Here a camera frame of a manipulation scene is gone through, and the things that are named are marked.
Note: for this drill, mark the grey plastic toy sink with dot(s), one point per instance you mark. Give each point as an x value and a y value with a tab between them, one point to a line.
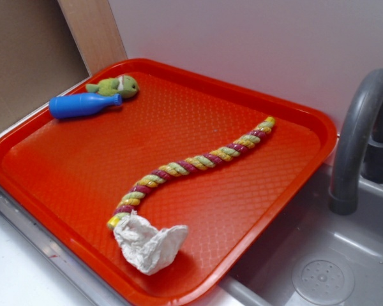
310	256

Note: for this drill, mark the blue plastic toy bottle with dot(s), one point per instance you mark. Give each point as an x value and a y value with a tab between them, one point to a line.
78	105

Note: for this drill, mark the grey toy faucet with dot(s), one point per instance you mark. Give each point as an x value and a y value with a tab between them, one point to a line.
360	147

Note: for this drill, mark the crumpled white paper towel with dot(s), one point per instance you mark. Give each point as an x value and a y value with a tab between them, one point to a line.
145	247

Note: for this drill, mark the green plush toy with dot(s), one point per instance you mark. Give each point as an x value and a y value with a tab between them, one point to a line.
124	85

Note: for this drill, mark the light wooden board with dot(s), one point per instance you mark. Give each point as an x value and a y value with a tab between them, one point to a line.
95	32

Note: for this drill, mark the orange plastic tray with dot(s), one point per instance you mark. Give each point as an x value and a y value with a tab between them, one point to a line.
69	175

